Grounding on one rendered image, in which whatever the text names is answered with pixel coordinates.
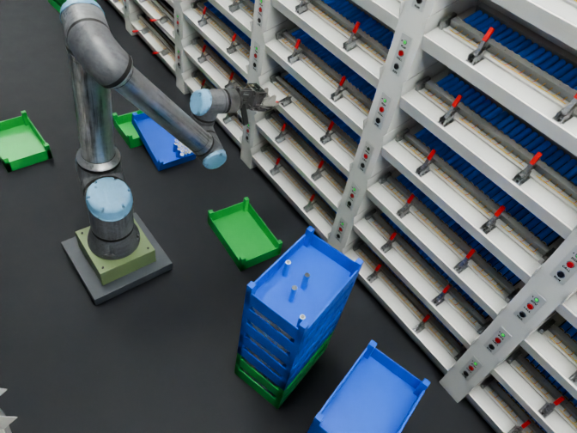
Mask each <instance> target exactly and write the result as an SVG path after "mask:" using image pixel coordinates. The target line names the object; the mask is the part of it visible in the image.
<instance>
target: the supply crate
mask: <svg viewBox="0 0 577 433"><path fill-rule="evenodd" d="M314 230H315V228H313V227H312V226H309V227H308V228H307V230H306V233H305V234H304V235H303V236H302V237H301V238H300V239H299V240H298V241H297V242H296V243H295V244H294V245H293V246H292V247H291V248H290V249H289V250H287V251H286V252H285V253H284V254H283V255H282V256H281V257H280V258H279V259H278V260H277V261H276V262H275V263H274V264H273V265H272V266H270V267H269V268H268V269H267V270H266V271H265V272H264V273H263V274H262V275H261V276H260V277H259V278H258V279H257V280H256V281H255V282H253V281H251V282H250V283H249V284H248V285H247V286H246V297H245V301H246V302H247V303H248V304H250V305H251V306H252V307H254V308H255V309H257V310H258V311H259V313H261V314H262V315H264V316H265V317H266V318H268V319H269V320H270V321H272V322H273V323H274V324H276V325H277V326H279V327H280V328H281V329H282V330H284V331H285V332H286V333H287V334H288V335H290V336H291V337H292V338H294V339H295V340H296V341H298V342H299V343H301V342H302V341H303V339H304V338H305V337H306V336H307V335H308V334H309V333H310V332H311V331H312V330H313V328H314V327H315V326H316V325H317V324H318V323H319V321H320V320H321V319H322V318H323V317H324V315H325V314H326V313H327V312H328V310H329V309H330V308H331V307H332V306H333V304H334V303H335V302H336V301H337V300H338V298H339V297H340V296H341V295H342V294H343V293H344V291H345V290H346V289H347V288H348V287H349V286H350V285H351V284H352V283H353V282H354V280H355V279H356V278H357V276H358V274H359V272H360V269H361V267H362V264H363V262H364V261H363V260H361V259H359V258H358V259H357V260H356V261H354V260H352V259H350V258H349V257H347V256H346V255H344V254H343V253H341V252H339V251H338V250H336V248H334V247H332V246H331V245H329V244H328V243H326V242H325V241H323V240H321V239H320V238H318V236H316V235H314V234H313V233H314ZM286 260H290V261H291V266H290V269H289V273H288V276H287V277H284V276H283V275H282V272H283V268H284V264H285V261H286ZM306 272H308V273H310V275H311V276H310V278H309V282H308V285H307V288H306V289H305V290H303V289H302V288H301V283H302V279H303V277H304V274H305V273H306ZM292 285H296V286H297V287H298V290H297V292H296V296H295V301H294V302H289V293H290V290H291V287H292ZM300 314H304V315H305V316H306V319H305V320H303V321H302V322H301V323H300V324H299V327H298V328H297V327H296V325H297V322H298V319H299V316H300Z"/></svg>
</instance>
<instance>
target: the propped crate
mask: <svg viewBox="0 0 577 433"><path fill-rule="evenodd" d="M131 123H132V124H133V126H134V127H135V129H136V131H137V134H138V135H139V137H140V138H141V140H142V142H143V144H144V146H145V148H146V150H147V151H148V152H149V155H150V157H151V159H152V161H153V162H154V164H155V166H156V168H157V169H158V171H161V170H163V169H166V168H170V167H173V166H176V165H179V164H181V163H184V162H188V161H191V160H194V159H196V155H195V154H191V155H188V156H184V157H181V158H178V157H176V152H173V143H174V139H176V138H175V137H174V136H172V135H171V134H170V133H169V132H167V131H166V130H165V129H163V128H162V127H161V126H160V125H158V124H157V123H156V122H154V120H152V119H151V118H150V117H149V116H148V115H146V114H145V113H140V114H137V112H135V113H132V121H131Z"/></svg>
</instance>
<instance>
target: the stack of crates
mask: <svg viewBox="0 0 577 433"><path fill-rule="evenodd" d="M376 345H377V343H376V342H374V341H373V340H371V341H370V343H369V344H368V346H367V348H366V349H365V350H364V352H363V353H362V354H361V355H360V356H359V358H358V359H357V360H356V362H355V364H354V365H353V366H352V368H351V369H350V370H349V372H348V373H347V375H346V376H345V377H344V378H343V380H342V381H341V382H340V384H339V385H338V386H337V388H336V390H335V391H334V392H333V394H332V395H331V397H330V398H329V399H328V400H327V401H326V403H325V404H324V406H323V407H322V408H321V410H320V411H319V412H318V414H317V415H316V416H315V418H314V420H313V422H312V424H311V426H310V428H309V430H308V432H307V433H401V431H402V430H403V428H404V426H405V425H406V423H407V421H408V420H409V418H410V416H411V414H412V412H413V411H414V410H415V408H416V406H417V404H418V402H419V401H420V399H421V397H422V396H423V394H424V392H425V390H426V389H427V388H428V386H429V384H430V381H429V380H427V379H426V378H424V379H423V380H422V381H420V380H419V379H418V378H416V377H415V376H413V374H411V373H410V372H409V371H407V370H406V369H404V368H403V367H401V366H400V365H399V364H397V363H395V362H394V361H393V360H391V358H389V357H388V356H386V355H385V354H384V353H382V352H381V351H379V350H378V349H376V348H375V346H376Z"/></svg>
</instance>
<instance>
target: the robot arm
mask: <svg viewBox="0 0 577 433"><path fill-rule="evenodd" d="M60 21H61V22H62V23H63V28H64V38H65V45H66V50H67V52H68V56H69V62H70V74H71V81H72V88H73V94H74V100H75V106H76V118H77V124H78V131H79V138H80V144H81V148H80V149H79V150H78V151H77V153H76V170H77V172H78V175H79V179H80V182H81V186H82V191H83V195H84V198H85V202H86V206H87V209H88V215H89V221H90V226H91V227H90V230H89V231H88V247H89V249H90V250H91V252H92V253H93V254H95V255H96V256H98V257H100V258H102V259H109V260H115V259H122V258H125V257H127V256H129V255H131V254H132V253H133V252H134V251H135V250H136V249H137V247H138V245H139V242H140V233H139V230H138V227H137V226H136V224H135V223H134V219H133V204H132V203H133V198H132V194H131V189H130V188H129V187H128V186H127V185H126V184H125V180H124V177H123V174H122V169H121V157H120V152H119V150H118V149H117V148H116V147H115V146H114V139H113V126H112V100H111V88H114V89H115V90H116V91H118V92H119V93H120V94H121V95H122V96H123V97H124V98H126V99H127V100H128V101H130V102H131V103H132V104H133V105H135V106H136V107H137V108H139V109H140V110H141V111H142V112H144V113H145V114H146V115H148V116H149V117H150V118H151V119H152V120H154V122H156V123H157V124H158V125H160V126H161V127H162V128H163V129H165V130H166V131H167V132H169V133H170V134H171V135H172V136H174V137H175V138H176V139H178V140H179V141H180V142H181V143H182V144H183V145H184V146H186V147H187V148H188V149H190V150H191V151H192V153H193V154H195V155H196V156H197V157H199V158H200V159H201V160H202V162H203V165H204V166H205V167H206V168H208V169H214V168H219V167H220V166H221V165H222V164H223V163H224V162H225V161H226V160H227V155H226V151H225V150H224V148H223V147H222V144H221V142H220V140H219V138H218V136H217V135H216V132H215V130H214V128H213V125H214V123H215V121H216V117H217V114H221V113H236V112H237V114H238V119H239V122H241V124H243V126H245V125H248V124H249V121H248V116H247V110H246V109H250V110H252V111H258V112H267V111H270V110H271V109H273V108H275V107H277V106H278V105H279V102H276V96H275V95H272V96H271V97H269V96H268V92H269V89H268V88H265V89H262V88H261V87H260V86H259V85H258V84H257V83H247V84H246V87H245V88H241V87H240V86H236V88H235V89H234V88H215V89H206V88H203V89H199V90H196V91H194V92H193V93H192V95H191V98H190V108H191V111H192V113H191V117H190V116H188V115H187V114H186V113H185V112H184V111H183V110H182V109H181V108H179V107H178V106H177V105H176V104H175V103H174V102H173V101H171V100H170V99H169V98H168V97H167V96H166V95H165V94H164V93H162V92H161V91H160V90H159V89H158V88H157V87H156V86H155V85H154V84H153V83H152V82H151V81H150V80H149V79H148V78H146V77H145V76H144V75H143V74H142V73H141V72H140V71H139V70H137V69H136V68H135V67H134V66H133V61H132V58H131V56H130V55H129V54H128V53H127V52H126V51H125V50H124V49H123V48H122V47H121V46H120V44H119V43H118V42H117V41H116V40H115V39H114V37H113V36H112V33H111V31H110V28H109V27H108V24H107V21H106V18H105V13H104V11H103V9H102V8H101V7H100V5H99V4H98V3H97V2H96V1H94V0H67V1H66V2H65V3H64V4H63V5H62V7H61V9H60ZM261 104H262V105H261Z"/></svg>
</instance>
